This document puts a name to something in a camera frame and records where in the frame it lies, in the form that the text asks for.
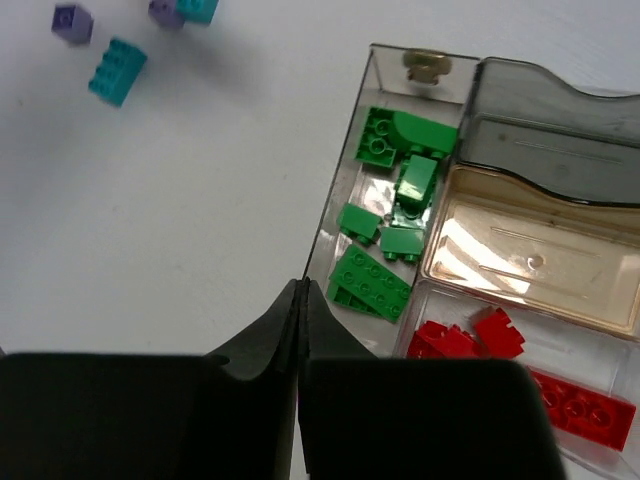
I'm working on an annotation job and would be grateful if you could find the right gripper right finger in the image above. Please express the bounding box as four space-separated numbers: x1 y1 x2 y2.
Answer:
298 281 565 479

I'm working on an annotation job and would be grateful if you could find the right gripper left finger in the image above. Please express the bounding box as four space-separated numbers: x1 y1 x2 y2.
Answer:
1 280 300 479

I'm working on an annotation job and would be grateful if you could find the green brick lego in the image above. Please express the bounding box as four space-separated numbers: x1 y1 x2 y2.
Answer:
355 107 397 170
327 282 380 318
379 227 425 264

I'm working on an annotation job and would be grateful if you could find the red brick lego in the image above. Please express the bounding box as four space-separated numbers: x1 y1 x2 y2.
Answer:
472 307 525 359
529 369 636 452

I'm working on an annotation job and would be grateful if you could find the green square lego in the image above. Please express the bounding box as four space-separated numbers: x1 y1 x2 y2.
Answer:
337 202 383 247
396 155 438 210
388 111 458 155

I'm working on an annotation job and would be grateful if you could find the green long lego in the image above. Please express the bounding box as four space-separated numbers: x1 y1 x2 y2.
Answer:
390 203 431 230

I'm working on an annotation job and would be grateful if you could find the green square lego top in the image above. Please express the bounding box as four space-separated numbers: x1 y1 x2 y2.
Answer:
388 111 458 155

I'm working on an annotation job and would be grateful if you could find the cyan long lego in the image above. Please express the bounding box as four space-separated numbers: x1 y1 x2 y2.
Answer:
88 37 147 107

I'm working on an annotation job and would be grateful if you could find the cyan small lego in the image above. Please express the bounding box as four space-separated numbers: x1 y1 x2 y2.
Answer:
175 0 218 25

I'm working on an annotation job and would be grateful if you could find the lilac square lego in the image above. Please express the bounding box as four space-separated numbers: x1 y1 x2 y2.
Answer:
148 0 185 30

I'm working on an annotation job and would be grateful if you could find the purple square lego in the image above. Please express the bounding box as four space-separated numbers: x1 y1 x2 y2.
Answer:
51 3 94 45

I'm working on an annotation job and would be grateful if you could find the red round lego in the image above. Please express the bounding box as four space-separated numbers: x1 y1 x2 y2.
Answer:
407 321 483 359

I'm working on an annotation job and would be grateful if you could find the clear front container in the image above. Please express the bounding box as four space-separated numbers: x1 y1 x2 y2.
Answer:
394 280 639 479

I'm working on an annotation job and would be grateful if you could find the clear brown tinted container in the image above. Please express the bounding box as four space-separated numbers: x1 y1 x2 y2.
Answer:
421 57 639 341

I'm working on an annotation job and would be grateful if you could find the clear narrow container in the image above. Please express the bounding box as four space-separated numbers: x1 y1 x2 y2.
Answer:
304 44 479 358

